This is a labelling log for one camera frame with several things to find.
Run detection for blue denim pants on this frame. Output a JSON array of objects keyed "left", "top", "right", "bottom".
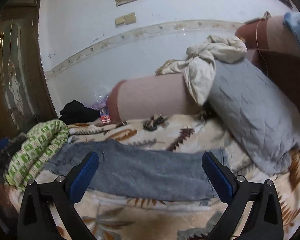
[{"left": 44, "top": 140, "right": 217, "bottom": 202}]

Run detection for leaf pattern fleece blanket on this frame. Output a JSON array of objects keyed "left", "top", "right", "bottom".
[{"left": 6, "top": 114, "right": 300, "bottom": 239}]

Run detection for green white patterned blanket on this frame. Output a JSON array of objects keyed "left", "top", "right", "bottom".
[{"left": 5, "top": 119, "right": 69, "bottom": 190}]

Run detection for red blue snack packet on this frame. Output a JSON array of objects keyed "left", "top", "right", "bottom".
[{"left": 99, "top": 107, "right": 111, "bottom": 124}]

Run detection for black garment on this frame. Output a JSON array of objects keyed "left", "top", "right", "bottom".
[{"left": 59, "top": 100, "right": 100, "bottom": 125}]

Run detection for grey quilted duvet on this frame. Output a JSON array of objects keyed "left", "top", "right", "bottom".
[{"left": 208, "top": 58, "right": 300, "bottom": 174}]

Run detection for clear plastic bag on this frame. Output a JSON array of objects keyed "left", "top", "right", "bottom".
[{"left": 90, "top": 87, "right": 110, "bottom": 111}]

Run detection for black bow hair clip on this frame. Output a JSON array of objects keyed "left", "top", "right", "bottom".
[{"left": 143, "top": 114, "right": 167, "bottom": 132}]

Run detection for brown wooden door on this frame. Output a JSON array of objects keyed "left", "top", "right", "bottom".
[{"left": 0, "top": 0, "right": 57, "bottom": 139}]

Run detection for cream crumpled cloth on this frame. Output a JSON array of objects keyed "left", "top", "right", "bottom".
[{"left": 155, "top": 35, "right": 247, "bottom": 105}]

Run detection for wall switch plate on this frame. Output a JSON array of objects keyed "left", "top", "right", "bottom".
[{"left": 115, "top": 12, "right": 136, "bottom": 27}]

